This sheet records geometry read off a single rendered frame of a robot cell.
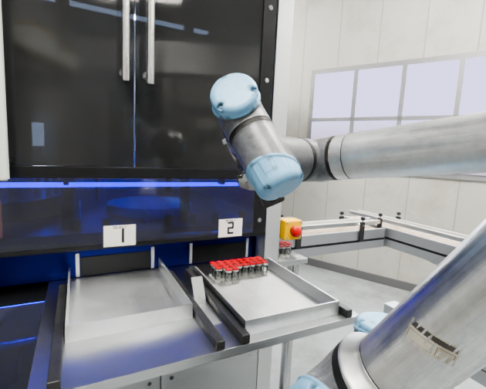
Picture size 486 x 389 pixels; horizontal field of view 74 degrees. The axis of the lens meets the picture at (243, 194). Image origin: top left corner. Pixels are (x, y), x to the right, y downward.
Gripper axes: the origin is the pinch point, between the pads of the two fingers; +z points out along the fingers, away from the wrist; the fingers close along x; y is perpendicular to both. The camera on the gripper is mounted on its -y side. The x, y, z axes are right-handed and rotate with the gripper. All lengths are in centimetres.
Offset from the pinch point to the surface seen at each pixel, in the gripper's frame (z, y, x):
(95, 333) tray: -7.7, -16.9, 43.9
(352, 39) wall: 195, 181, -165
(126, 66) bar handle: -14.7, 38.0, 17.5
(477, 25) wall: 156, 111, -233
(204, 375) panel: 46, -35, 42
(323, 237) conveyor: 66, -7, -20
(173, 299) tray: 10.5, -14.1, 32.2
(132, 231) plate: 10.2, 8.1, 37.4
